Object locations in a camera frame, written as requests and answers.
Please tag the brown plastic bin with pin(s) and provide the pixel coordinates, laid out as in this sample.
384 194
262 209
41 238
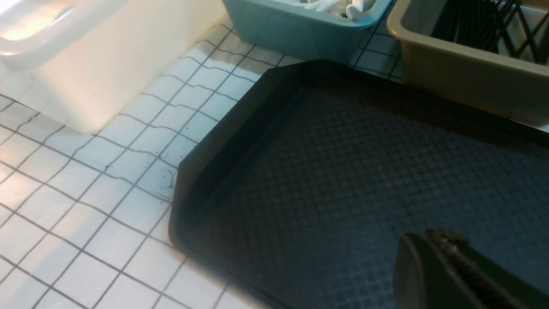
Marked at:
511 88

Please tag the pile of black chopsticks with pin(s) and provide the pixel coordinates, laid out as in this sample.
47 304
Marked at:
503 27

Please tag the white grid tablecloth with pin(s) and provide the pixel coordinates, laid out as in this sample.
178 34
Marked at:
84 217

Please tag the blue plastic bin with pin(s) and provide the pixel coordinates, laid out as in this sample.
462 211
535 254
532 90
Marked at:
299 32

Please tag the black serving tray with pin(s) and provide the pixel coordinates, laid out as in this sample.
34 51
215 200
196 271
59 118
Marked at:
300 194

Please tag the large white plastic tub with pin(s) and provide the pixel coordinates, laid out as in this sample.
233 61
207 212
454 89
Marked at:
80 62

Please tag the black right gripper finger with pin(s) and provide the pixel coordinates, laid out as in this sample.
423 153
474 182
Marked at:
439 270

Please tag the pile of white spoons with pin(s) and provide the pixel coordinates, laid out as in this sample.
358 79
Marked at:
350 9

